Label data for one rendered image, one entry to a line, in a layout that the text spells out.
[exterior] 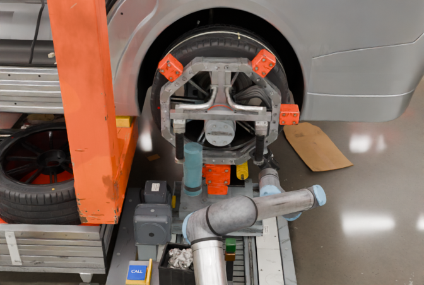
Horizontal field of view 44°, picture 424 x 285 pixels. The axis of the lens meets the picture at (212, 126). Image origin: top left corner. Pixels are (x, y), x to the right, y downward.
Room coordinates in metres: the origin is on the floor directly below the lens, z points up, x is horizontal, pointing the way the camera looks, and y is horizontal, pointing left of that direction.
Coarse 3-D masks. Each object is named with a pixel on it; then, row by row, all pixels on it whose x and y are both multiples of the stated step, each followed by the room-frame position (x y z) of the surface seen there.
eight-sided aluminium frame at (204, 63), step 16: (192, 64) 2.05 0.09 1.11; (208, 64) 2.05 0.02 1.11; (224, 64) 2.05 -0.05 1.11; (240, 64) 2.05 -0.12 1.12; (176, 80) 2.05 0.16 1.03; (256, 80) 2.05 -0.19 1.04; (160, 96) 2.05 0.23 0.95; (272, 96) 2.05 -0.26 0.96; (272, 128) 2.05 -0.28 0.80; (208, 160) 2.05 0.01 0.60; (224, 160) 2.05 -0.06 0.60; (240, 160) 2.05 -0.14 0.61
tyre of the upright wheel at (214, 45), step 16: (192, 32) 2.32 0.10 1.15; (224, 32) 2.24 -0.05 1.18; (240, 32) 2.28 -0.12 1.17; (176, 48) 2.22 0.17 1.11; (192, 48) 2.14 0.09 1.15; (208, 48) 2.13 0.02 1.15; (224, 48) 2.13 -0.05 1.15; (240, 48) 2.13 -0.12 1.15; (256, 48) 2.17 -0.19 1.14; (272, 48) 2.32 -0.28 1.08; (160, 80) 2.13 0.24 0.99; (272, 80) 2.13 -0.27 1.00; (288, 96) 2.14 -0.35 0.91; (160, 112) 2.13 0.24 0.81; (160, 128) 2.13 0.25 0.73
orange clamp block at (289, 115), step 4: (284, 104) 2.12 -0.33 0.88; (288, 104) 2.12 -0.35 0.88; (292, 104) 2.12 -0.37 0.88; (280, 108) 2.08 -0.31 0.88; (284, 108) 2.08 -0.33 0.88; (288, 108) 2.08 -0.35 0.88; (292, 108) 2.08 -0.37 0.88; (296, 108) 2.08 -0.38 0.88; (280, 112) 2.05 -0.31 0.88; (284, 112) 2.05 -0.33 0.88; (288, 112) 2.05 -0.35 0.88; (292, 112) 2.05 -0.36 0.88; (296, 112) 2.05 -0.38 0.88; (280, 116) 2.05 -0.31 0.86; (284, 116) 2.05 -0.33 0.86; (288, 116) 2.05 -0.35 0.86; (292, 116) 2.05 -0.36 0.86; (296, 116) 2.05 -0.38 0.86; (280, 120) 2.05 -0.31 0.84; (284, 120) 2.05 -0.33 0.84; (288, 120) 2.05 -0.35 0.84; (292, 120) 2.05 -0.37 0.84; (296, 120) 2.05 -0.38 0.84; (280, 124) 2.05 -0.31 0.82; (284, 124) 2.05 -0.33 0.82; (288, 124) 2.05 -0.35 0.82; (292, 124) 2.05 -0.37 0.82; (296, 124) 2.05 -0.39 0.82
